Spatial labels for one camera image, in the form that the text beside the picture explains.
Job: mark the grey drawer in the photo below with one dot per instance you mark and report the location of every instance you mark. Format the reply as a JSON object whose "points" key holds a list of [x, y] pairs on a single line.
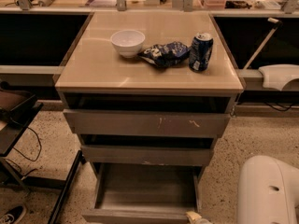
{"points": [[141, 123], [148, 155], [144, 194]]}

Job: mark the black cart on left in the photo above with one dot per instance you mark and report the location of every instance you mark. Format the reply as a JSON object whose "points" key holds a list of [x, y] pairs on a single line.
{"points": [[18, 109]]}

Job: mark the grey middle drawer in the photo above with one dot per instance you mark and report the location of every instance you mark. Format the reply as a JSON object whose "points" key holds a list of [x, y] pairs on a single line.
{"points": [[148, 155]]}

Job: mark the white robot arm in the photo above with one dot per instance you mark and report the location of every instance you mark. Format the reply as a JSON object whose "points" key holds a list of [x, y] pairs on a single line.
{"points": [[260, 190]]}

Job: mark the grey bottom drawer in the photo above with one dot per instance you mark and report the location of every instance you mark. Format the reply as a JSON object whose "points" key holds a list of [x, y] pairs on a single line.
{"points": [[144, 194]]}

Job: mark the white dustpan with handle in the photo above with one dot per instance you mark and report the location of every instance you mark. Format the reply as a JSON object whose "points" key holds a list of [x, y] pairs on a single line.
{"points": [[275, 76]]}

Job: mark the grey three-drawer cabinet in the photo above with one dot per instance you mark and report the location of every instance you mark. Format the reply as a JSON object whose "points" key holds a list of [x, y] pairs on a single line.
{"points": [[96, 77]]}

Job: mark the white bowl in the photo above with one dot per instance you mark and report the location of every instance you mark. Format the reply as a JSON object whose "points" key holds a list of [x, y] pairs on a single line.
{"points": [[127, 43]]}

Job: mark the grey top drawer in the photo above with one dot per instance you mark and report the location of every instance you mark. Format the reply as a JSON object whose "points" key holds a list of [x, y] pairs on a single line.
{"points": [[141, 123]]}

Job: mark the blue crumpled snack bag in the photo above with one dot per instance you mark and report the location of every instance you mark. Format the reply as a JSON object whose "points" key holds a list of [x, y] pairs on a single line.
{"points": [[167, 55]]}

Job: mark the blue soda can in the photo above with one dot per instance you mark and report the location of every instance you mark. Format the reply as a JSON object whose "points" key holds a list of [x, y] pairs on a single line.
{"points": [[200, 53]]}

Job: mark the black and white sneaker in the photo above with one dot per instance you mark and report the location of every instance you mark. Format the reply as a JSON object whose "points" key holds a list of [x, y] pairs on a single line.
{"points": [[14, 215]]}

